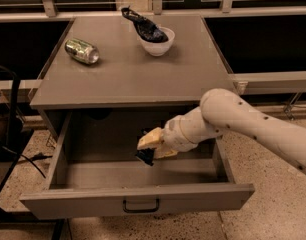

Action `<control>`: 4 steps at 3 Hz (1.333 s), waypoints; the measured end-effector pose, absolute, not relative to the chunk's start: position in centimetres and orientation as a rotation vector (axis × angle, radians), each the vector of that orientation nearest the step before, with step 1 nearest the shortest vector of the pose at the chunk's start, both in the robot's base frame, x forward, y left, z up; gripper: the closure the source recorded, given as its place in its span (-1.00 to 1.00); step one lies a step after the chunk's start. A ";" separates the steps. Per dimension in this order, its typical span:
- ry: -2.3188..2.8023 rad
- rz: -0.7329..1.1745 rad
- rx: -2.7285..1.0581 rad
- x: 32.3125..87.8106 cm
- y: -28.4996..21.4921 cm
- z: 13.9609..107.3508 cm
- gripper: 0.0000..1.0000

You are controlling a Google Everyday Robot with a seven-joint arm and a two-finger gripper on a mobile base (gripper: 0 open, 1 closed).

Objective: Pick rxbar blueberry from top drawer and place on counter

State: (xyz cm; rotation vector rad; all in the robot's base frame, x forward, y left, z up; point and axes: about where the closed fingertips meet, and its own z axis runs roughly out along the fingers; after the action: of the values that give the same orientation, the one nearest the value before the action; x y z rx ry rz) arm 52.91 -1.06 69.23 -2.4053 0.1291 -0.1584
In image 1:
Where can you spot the black chair frame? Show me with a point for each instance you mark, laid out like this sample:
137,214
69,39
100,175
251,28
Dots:
13,138

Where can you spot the dark blue rxbar wrapper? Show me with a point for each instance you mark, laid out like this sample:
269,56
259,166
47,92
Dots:
146,156

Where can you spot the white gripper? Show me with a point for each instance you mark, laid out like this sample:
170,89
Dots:
173,136

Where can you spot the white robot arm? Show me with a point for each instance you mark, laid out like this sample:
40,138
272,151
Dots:
221,110

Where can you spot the black drawer handle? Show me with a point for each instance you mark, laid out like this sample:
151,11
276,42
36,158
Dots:
140,206

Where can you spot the white bowl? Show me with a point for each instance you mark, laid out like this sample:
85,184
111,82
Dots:
159,49

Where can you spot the green soda can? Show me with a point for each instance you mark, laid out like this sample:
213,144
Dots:
82,51

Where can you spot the metal window railing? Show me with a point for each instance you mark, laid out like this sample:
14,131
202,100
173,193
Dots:
153,7

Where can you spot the dark chip bag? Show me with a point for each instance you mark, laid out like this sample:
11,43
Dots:
145,28

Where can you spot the grey drawer cabinet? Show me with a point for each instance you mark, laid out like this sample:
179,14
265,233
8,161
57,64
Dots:
126,74

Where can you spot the open grey top drawer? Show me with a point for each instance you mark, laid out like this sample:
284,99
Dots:
94,169

